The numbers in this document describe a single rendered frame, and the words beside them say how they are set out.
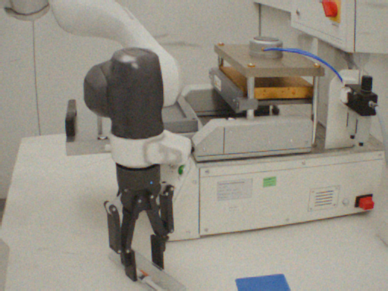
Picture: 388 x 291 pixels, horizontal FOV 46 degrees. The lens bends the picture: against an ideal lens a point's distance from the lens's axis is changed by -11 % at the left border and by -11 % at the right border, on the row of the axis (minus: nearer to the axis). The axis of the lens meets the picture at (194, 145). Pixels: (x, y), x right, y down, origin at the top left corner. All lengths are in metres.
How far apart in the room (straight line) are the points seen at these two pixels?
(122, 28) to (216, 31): 1.65
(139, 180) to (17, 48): 1.81
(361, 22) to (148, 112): 0.51
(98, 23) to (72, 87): 1.59
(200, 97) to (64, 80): 1.39
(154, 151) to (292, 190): 0.40
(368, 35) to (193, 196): 0.51
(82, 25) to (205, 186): 0.41
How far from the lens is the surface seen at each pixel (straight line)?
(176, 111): 1.14
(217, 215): 1.06
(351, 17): 1.04
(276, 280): 0.96
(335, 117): 1.08
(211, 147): 1.00
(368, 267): 1.03
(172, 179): 1.10
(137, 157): 0.79
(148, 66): 0.76
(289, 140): 1.04
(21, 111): 2.61
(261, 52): 1.11
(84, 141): 1.02
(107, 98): 0.81
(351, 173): 1.14
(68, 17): 0.98
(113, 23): 0.98
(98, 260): 1.02
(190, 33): 2.57
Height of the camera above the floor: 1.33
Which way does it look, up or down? 22 degrees down
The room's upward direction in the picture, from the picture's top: straight up
